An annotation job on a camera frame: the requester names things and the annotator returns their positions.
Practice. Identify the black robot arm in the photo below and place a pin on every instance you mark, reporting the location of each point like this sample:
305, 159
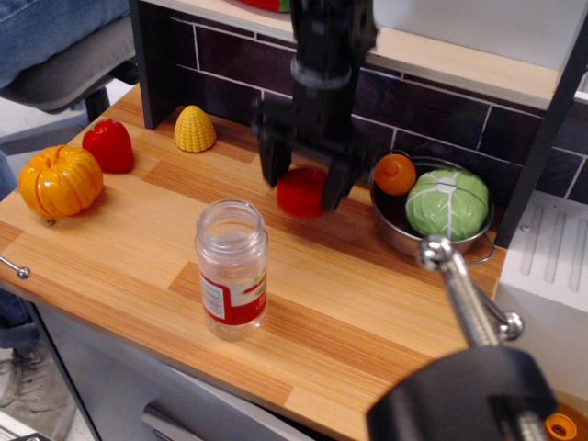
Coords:
333, 38

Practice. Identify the red toy bell pepper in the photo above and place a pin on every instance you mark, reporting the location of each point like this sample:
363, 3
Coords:
110, 144

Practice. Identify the grey sneaker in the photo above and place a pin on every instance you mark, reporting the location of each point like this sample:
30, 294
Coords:
35, 387

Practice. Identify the clear plastic spice jar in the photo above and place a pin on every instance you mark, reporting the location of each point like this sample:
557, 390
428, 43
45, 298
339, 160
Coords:
231, 241

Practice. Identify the green toy cabbage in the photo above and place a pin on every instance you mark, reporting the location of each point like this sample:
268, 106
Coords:
448, 201

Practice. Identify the orange toy pumpkin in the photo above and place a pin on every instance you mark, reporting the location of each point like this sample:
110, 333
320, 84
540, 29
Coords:
60, 181

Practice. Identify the steel clamp handle left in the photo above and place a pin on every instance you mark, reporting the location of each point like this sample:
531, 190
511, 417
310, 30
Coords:
22, 272

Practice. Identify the red plastic cap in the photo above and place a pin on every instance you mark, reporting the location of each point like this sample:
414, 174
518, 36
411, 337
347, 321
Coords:
300, 192

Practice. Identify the small steel pot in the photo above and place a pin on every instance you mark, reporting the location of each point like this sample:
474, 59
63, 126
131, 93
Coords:
390, 219

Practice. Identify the white toy sink drainer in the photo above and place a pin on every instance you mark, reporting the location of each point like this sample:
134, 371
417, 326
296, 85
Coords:
547, 256

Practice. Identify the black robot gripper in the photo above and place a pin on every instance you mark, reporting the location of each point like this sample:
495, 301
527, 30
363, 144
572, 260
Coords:
318, 120

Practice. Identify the grey office chair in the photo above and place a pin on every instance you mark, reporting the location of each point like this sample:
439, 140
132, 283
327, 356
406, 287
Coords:
79, 75

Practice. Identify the grey wooden shelf unit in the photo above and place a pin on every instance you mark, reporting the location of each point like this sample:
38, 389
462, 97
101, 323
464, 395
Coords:
510, 122

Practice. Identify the black and steel clamp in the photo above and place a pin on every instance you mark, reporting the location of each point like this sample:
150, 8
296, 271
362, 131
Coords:
486, 392

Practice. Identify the grey drawer handle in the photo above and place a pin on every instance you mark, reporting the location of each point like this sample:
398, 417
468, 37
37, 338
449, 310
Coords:
159, 427

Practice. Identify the person leg in jeans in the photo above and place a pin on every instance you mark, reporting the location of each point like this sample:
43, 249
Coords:
34, 31

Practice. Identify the yellow toy corn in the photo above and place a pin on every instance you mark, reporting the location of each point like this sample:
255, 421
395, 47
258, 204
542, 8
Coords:
194, 131

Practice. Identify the red green toy on shelf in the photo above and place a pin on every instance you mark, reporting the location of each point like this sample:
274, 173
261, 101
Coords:
280, 6

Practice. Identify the orange toy fruit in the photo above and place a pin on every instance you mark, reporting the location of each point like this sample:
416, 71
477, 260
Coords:
395, 174

